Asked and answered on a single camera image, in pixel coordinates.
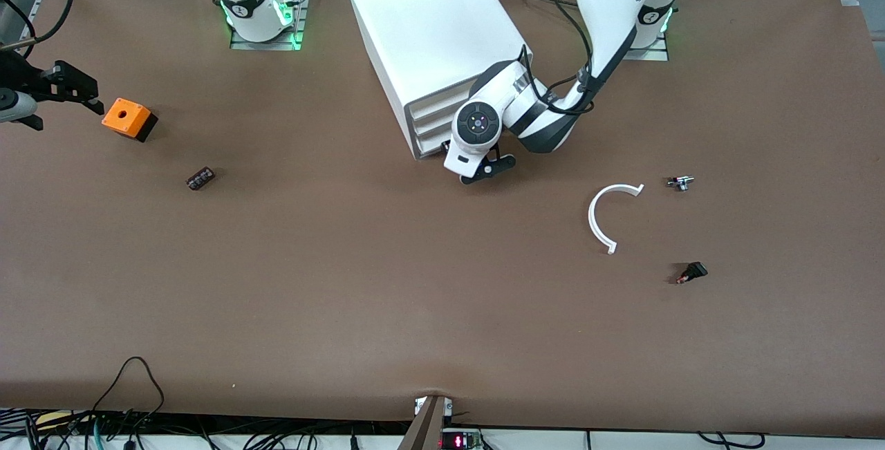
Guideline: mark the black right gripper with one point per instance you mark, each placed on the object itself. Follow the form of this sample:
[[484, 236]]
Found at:
[[28, 79]]

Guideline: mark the white plastic drawer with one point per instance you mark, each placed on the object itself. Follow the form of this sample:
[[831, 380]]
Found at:
[[430, 146], [435, 106], [432, 126]]

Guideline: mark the white drawer cabinet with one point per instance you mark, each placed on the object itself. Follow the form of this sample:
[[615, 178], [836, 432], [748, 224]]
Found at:
[[429, 21]]

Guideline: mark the black square push button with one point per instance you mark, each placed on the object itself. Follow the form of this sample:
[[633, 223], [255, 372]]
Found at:
[[697, 270]]

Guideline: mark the orange box with hole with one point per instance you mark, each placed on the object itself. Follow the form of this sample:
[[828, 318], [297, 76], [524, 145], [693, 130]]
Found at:
[[124, 117]]

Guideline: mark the small black terminal block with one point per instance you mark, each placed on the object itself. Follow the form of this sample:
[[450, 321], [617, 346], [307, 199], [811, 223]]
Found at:
[[200, 178]]

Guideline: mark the brown wedge bar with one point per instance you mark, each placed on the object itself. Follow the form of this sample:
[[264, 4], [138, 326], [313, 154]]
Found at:
[[425, 429]]

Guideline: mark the device with red display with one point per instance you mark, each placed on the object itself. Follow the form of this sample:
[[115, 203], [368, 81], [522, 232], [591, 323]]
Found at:
[[460, 442]]

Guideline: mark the chrome metal tee fitting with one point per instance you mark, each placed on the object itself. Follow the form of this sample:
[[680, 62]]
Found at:
[[681, 182]]

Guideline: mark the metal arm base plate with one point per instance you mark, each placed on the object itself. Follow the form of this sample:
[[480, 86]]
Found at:
[[269, 45], [653, 54]]

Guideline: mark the white semicircular plastic bracket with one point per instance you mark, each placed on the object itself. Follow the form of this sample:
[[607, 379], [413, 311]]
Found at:
[[592, 222]]

